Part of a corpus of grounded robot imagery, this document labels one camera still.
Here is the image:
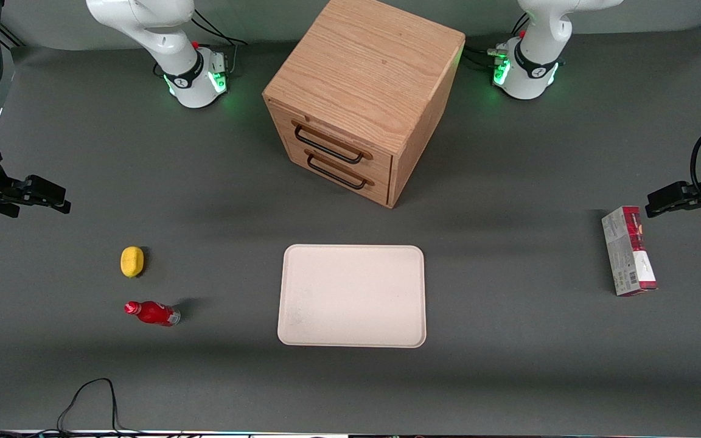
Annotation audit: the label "red coke bottle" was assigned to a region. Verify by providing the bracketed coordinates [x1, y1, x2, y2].
[124, 300, 181, 327]

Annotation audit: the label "black left arm base cables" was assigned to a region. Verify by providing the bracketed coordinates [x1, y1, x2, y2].
[464, 12, 531, 71]

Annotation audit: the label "cream rectangular tray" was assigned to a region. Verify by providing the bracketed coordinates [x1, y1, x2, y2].
[277, 244, 427, 349]

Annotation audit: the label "grey and red carton box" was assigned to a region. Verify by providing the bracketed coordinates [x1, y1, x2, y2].
[601, 206, 658, 297]

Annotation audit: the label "black arm base cables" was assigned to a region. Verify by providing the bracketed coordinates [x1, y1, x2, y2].
[464, 12, 531, 71]
[153, 9, 249, 78]

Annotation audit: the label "wooden drawer cabinet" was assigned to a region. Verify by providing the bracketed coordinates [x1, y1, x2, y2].
[262, 0, 466, 209]

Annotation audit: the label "black drawer handle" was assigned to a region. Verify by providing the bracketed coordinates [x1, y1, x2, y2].
[304, 149, 375, 190]
[292, 121, 374, 165]

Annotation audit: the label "black cable bundle at table edge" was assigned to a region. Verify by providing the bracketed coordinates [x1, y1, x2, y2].
[0, 419, 254, 438]

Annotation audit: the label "black looped table cable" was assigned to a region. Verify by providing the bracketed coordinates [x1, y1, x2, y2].
[57, 378, 125, 434]

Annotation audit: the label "black right arm base cables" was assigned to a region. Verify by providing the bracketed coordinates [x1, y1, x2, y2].
[153, 9, 249, 78]

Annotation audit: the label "yellow lemon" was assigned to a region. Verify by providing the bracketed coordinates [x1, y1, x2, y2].
[120, 246, 145, 279]

